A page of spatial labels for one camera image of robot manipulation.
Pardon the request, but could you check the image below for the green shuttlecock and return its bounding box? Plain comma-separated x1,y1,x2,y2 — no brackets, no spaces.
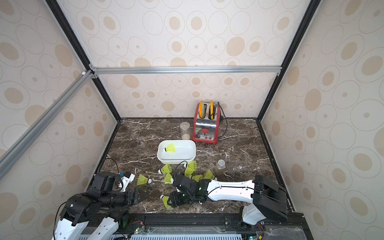
165,144,176,153
158,164,172,174
203,170,217,181
184,167,196,178
160,195,172,210
191,175,204,182
163,173,174,184
184,161,198,170
137,174,153,186

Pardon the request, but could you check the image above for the white plastic storage box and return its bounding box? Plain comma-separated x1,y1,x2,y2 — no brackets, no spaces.
157,140,196,165

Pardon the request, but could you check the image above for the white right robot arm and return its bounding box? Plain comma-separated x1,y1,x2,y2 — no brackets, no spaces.
166,175,290,226

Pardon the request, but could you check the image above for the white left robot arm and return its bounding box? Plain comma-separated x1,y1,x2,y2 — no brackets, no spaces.
53,188,150,240

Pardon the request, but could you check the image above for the small jar with grey lid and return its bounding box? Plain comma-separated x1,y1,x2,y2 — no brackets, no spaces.
215,160,226,176

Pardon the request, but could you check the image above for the clear jar with white lid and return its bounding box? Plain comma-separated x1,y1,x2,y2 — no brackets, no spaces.
180,122,191,140

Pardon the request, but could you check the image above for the red silver toaster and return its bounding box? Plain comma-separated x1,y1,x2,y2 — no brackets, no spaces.
192,101,221,144

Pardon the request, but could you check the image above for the silver aluminium crossbar left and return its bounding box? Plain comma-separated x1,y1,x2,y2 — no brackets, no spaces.
1,70,93,178

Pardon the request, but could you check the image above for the silver aluminium crossbar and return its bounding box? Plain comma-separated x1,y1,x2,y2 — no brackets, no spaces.
1,70,93,178
92,66,282,75

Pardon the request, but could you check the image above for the silver aluminium crossbar back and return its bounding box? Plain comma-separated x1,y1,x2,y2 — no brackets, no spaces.
92,66,282,75

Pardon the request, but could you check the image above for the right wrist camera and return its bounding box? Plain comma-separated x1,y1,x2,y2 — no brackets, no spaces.
172,175,199,194

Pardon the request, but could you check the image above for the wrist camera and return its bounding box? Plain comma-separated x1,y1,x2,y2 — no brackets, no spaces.
172,175,199,194
89,172,135,193

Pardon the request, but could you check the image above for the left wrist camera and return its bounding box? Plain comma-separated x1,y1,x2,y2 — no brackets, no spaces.
89,172,135,193

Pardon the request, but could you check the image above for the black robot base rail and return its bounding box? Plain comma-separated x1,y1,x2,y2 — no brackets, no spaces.
105,213,313,240

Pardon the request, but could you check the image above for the black toaster power cable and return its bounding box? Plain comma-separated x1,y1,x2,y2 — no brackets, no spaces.
216,101,229,140

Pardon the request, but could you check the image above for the black corner frame post left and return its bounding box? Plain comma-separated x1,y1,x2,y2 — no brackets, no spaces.
45,0,121,122

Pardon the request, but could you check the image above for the black corner frame post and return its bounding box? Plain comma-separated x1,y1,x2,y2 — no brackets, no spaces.
45,0,121,122
257,0,321,123

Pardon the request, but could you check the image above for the black corner frame post right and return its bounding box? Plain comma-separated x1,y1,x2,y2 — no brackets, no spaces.
257,0,321,123

